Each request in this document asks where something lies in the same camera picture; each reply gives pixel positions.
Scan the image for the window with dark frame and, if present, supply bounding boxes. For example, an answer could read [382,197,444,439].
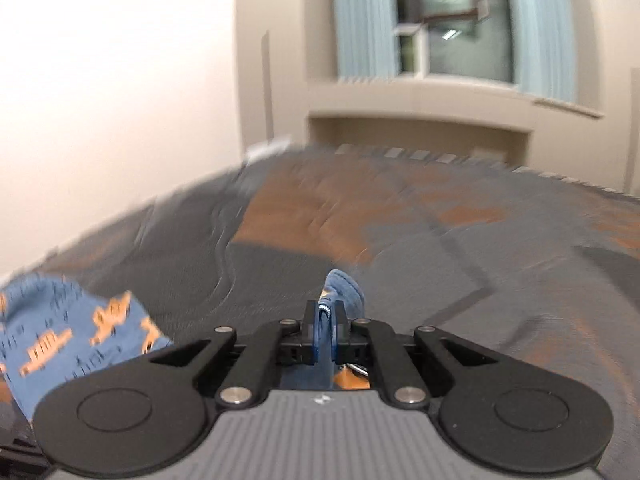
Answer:
[392,0,516,85]

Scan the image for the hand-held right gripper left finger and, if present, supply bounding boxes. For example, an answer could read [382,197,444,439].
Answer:
[150,300,327,408]

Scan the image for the beige window cabinet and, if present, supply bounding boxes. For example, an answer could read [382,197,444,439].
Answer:
[305,74,607,173]

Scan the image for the beige wardrobe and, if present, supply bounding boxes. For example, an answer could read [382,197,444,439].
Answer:
[234,0,333,157]
[575,0,640,196]

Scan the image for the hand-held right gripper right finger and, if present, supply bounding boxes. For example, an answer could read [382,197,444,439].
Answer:
[330,300,502,409]

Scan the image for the grey and orange quilted mattress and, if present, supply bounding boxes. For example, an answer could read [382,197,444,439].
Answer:
[0,142,640,480]

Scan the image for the blue pants with orange print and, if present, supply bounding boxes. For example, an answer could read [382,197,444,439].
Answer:
[0,269,372,422]

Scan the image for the light blue curtain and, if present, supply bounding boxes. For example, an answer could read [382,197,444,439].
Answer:
[501,0,579,105]
[330,0,402,82]

